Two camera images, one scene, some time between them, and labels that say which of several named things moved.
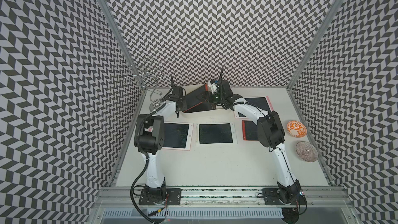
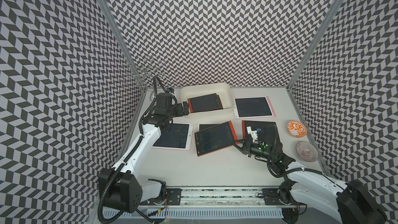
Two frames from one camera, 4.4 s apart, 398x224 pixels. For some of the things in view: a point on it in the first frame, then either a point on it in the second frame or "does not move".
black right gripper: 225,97 to 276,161
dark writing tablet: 250,130 does not move
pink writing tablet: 178,136 does not move
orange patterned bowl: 296,129 does not move
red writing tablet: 196,97 to 215,138
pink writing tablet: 263,101 does not move
